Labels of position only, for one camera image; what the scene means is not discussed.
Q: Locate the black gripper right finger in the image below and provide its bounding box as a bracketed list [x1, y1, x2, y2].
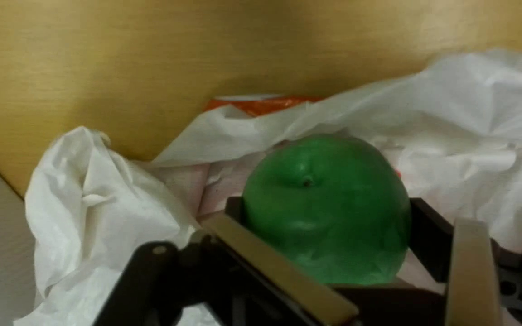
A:
[407, 197, 522, 326]

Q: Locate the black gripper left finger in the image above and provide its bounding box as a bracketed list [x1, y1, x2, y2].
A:
[94, 195, 358, 326]

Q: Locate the green apple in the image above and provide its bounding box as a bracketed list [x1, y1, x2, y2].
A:
[239, 132, 413, 285]

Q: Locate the white plastic bag orange print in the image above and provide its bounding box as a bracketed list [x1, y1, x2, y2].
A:
[12, 48, 522, 326]

